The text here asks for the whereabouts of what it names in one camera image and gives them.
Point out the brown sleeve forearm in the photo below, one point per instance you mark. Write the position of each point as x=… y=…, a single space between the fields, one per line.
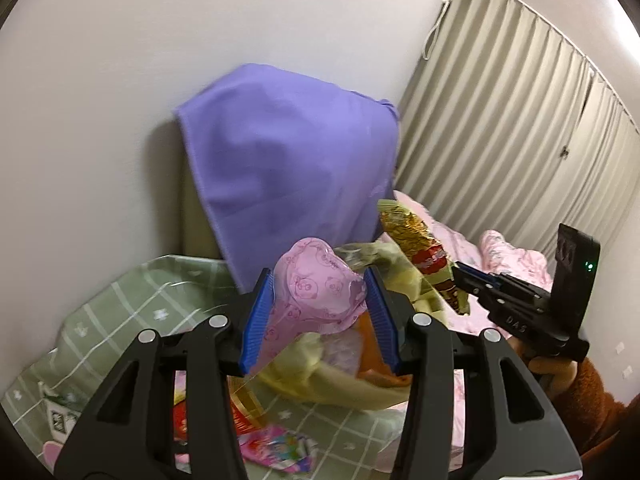
x=605 y=432

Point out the purple blister pack wrapper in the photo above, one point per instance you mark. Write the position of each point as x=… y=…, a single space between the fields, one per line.
x=343 y=351

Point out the gold red snack bag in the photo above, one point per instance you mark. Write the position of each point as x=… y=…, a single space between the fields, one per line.
x=424 y=251

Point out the pink piggy plastic bag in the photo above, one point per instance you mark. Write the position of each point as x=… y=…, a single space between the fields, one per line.
x=315 y=291

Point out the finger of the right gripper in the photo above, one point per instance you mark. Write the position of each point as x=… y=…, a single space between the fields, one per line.
x=472 y=273
x=472 y=287

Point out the beige headboard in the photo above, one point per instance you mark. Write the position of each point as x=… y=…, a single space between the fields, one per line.
x=197 y=232

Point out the white green milk carton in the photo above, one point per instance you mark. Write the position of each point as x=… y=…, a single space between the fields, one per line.
x=62 y=416

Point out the green checkered tablecloth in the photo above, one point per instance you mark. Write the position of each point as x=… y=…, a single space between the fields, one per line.
x=172 y=294

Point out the striped beige curtain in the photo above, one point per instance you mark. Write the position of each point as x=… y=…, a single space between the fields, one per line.
x=506 y=125

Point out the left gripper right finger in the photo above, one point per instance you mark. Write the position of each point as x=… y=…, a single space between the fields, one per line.
x=474 y=411

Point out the purple cloth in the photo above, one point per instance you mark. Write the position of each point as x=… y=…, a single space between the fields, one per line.
x=277 y=156

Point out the person's right hand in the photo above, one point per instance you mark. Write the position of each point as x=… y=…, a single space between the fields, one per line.
x=557 y=373

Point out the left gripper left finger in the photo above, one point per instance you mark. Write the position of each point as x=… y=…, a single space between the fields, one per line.
x=126 y=431

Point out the pink kleenex tissue pack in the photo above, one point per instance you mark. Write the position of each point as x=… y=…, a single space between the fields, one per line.
x=278 y=448

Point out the orange plastic snack bag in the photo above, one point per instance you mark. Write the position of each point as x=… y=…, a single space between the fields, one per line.
x=372 y=368

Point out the pink cylindrical jar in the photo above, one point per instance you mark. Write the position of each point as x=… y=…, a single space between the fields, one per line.
x=51 y=451

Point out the yellow-green trash bag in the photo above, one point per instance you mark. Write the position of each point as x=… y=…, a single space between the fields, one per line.
x=319 y=345

